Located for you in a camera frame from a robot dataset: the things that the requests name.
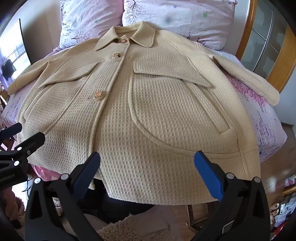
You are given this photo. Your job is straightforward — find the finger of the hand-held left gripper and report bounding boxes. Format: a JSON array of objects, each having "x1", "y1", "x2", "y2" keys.
[
  {"x1": 0, "y1": 122, "x2": 23, "y2": 141},
  {"x1": 0, "y1": 132, "x2": 46, "y2": 171}
]

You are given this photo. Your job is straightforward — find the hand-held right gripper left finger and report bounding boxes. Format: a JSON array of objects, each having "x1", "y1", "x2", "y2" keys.
[{"x1": 24, "y1": 151, "x2": 109, "y2": 241}]

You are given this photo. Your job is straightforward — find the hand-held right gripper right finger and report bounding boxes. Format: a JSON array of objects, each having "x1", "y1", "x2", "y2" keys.
[{"x1": 194, "y1": 150, "x2": 271, "y2": 241}]

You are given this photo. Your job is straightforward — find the beige waffle-weave pillow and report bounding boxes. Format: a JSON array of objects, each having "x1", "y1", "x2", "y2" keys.
[{"x1": 7, "y1": 20, "x2": 280, "y2": 205}]

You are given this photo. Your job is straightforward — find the dark hanging clothes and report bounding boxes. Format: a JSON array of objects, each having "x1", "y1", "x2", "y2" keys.
[{"x1": 1, "y1": 59, "x2": 17, "y2": 81}]

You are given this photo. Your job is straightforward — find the person's cream fleece clothing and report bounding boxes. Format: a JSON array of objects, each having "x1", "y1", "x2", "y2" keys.
[{"x1": 83, "y1": 205, "x2": 183, "y2": 241}]

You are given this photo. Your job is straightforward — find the cluttered wooden shelf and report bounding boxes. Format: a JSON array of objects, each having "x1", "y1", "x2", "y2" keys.
[{"x1": 269, "y1": 171, "x2": 296, "y2": 232}]

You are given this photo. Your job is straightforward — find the pink floral bed sheet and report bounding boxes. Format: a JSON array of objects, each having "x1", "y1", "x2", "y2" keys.
[{"x1": 1, "y1": 45, "x2": 288, "y2": 186}]

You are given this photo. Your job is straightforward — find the bright window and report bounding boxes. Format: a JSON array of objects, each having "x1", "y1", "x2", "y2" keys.
[{"x1": 0, "y1": 19, "x2": 31, "y2": 81}]

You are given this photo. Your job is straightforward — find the wooden headboard with glass panels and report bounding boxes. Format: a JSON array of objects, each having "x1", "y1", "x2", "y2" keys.
[{"x1": 235, "y1": 0, "x2": 296, "y2": 93}]

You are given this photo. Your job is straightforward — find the floral pillow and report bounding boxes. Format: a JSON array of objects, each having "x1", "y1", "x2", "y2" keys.
[
  {"x1": 122, "y1": 0, "x2": 237, "y2": 51},
  {"x1": 59, "y1": 0, "x2": 124, "y2": 50}
]

